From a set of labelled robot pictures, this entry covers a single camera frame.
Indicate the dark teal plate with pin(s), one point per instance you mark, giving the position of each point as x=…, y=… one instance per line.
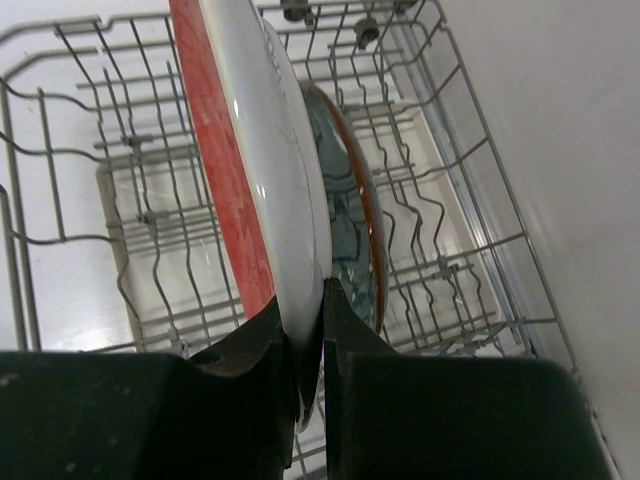
x=359, y=251

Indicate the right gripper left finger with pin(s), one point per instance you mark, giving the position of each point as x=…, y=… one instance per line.
x=228, y=412

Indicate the grey wire dish rack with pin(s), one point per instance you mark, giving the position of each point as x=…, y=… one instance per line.
x=110, y=237

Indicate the red plate blue flower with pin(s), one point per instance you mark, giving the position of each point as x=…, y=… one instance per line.
x=261, y=163

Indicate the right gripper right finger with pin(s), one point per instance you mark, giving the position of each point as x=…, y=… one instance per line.
x=394, y=416

